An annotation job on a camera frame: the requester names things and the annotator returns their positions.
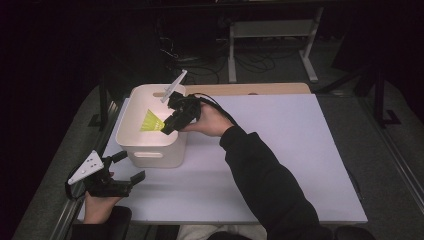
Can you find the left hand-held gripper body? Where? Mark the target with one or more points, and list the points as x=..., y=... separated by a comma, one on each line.
x=103, y=188

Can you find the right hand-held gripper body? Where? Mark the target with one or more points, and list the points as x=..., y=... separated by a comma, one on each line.
x=186, y=110

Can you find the yellow shuttlecock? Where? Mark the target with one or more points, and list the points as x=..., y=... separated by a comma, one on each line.
x=149, y=123

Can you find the white plastic bin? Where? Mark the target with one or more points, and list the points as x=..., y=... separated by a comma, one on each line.
x=153, y=153

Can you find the person's left hand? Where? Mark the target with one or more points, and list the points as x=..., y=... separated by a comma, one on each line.
x=96, y=210

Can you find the person's right hand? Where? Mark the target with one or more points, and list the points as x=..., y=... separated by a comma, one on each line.
x=211, y=123

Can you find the black metal stand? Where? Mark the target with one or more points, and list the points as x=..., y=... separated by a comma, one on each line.
x=380, y=100
x=103, y=106

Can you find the wooden table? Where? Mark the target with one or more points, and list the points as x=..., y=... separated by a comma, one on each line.
x=240, y=89

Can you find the person's legs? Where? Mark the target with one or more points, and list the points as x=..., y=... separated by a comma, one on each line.
x=220, y=232

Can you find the white table mat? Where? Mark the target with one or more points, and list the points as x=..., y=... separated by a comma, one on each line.
x=300, y=140

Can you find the white desk frame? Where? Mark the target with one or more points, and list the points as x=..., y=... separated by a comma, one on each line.
x=271, y=29

